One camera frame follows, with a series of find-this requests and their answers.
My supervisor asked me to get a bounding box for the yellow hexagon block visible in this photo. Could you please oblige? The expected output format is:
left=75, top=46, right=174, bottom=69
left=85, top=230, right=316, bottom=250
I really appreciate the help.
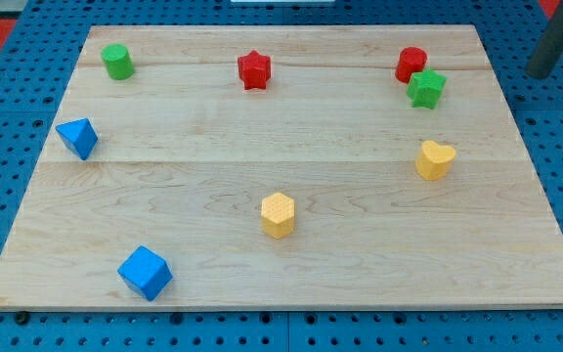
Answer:
left=261, top=193, right=295, bottom=239

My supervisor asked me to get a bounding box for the red star block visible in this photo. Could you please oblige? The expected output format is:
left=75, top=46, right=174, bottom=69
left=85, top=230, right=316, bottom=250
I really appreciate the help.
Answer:
left=237, top=50, right=272, bottom=90

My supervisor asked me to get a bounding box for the green star block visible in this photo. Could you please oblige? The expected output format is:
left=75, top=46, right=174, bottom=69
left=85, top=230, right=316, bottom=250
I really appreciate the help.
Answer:
left=407, top=67, right=447, bottom=110

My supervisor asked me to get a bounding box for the wooden board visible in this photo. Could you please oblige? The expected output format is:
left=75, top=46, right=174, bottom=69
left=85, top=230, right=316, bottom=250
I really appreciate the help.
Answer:
left=0, top=25, right=563, bottom=312

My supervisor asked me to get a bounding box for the yellow heart block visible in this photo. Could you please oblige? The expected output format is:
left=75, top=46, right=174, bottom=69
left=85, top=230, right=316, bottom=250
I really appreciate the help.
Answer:
left=414, top=140, right=456, bottom=181

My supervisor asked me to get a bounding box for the blue cube block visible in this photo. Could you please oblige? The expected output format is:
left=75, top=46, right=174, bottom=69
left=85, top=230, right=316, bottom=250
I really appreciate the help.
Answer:
left=117, top=245, right=173, bottom=301

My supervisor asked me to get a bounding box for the red cylinder block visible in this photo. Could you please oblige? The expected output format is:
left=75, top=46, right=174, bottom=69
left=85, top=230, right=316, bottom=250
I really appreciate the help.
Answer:
left=395, top=47, right=427, bottom=83

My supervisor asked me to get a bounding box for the green cylinder block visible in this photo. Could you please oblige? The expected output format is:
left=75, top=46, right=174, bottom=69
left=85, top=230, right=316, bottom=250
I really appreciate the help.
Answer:
left=101, top=43, right=135, bottom=80

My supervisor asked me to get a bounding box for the blue triangular prism block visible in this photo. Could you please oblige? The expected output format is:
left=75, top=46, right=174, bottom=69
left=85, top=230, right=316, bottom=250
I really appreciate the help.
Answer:
left=56, top=118, right=99, bottom=160

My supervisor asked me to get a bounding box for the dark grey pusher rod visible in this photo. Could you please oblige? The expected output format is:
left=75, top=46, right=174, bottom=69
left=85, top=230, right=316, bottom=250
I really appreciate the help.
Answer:
left=525, top=0, right=563, bottom=79

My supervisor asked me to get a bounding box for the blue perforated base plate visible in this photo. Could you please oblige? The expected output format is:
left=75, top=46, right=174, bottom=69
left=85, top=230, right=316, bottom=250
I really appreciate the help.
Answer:
left=0, top=1, right=563, bottom=351

